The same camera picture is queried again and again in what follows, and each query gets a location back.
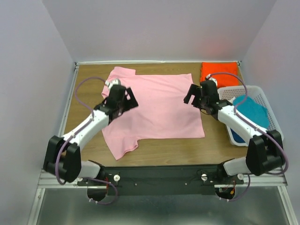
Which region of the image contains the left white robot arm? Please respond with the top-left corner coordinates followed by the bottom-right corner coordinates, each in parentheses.
top-left (43, 84), bottom-right (138, 185)

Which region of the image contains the folded orange t shirt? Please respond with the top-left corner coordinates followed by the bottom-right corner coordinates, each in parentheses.
top-left (200, 62), bottom-right (239, 88)

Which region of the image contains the teal t shirt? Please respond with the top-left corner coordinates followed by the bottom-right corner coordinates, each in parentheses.
top-left (230, 95), bottom-right (270, 145)

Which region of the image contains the white plastic basket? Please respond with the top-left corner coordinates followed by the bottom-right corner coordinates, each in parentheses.
top-left (218, 85), bottom-right (284, 147)

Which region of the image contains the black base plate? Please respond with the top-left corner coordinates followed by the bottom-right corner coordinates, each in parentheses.
top-left (77, 164), bottom-right (249, 196)

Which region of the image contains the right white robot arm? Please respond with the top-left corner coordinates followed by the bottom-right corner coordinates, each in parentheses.
top-left (184, 80), bottom-right (289, 184)

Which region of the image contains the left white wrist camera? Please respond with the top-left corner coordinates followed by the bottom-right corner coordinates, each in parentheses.
top-left (105, 79), bottom-right (121, 90)

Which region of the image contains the aluminium frame rail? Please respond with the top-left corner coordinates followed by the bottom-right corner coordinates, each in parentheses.
top-left (27, 62), bottom-right (79, 225)

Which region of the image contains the pink t shirt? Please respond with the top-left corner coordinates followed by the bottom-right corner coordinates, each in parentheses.
top-left (102, 67), bottom-right (205, 160)

